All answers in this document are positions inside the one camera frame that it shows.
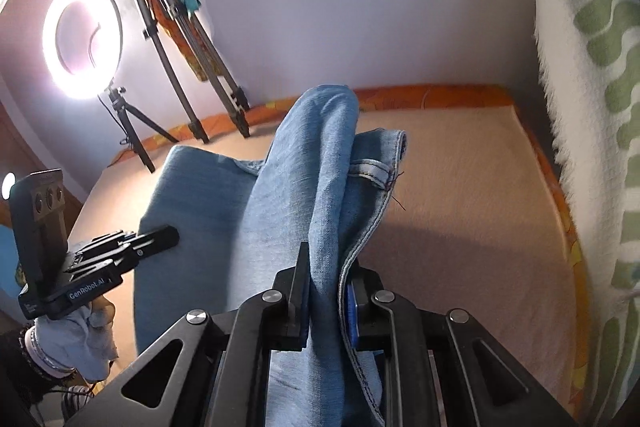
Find white green patterned blanket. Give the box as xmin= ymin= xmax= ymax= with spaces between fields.
xmin=536 ymin=0 xmax=639 ymax=426

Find blue denim pants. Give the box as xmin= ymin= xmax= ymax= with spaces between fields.
xmin=134 ymin=84 xmax=407 ymax=426

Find large grey tripod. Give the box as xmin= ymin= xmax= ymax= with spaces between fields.
xmin=136 ymin=0 xmax=250 ymax=142

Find dark sleeved left forearm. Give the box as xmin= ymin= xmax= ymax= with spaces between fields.
xmin=1 ymin=327 xmax=75 ymax=426

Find ring light on small tripod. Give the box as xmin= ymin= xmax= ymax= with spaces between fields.
xmin=41 ymin=0 xmax=178 ymax=172

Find left hand in blue glove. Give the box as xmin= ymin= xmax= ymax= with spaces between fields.
xmin=24 ymin=297 xmax=118 ymax=383

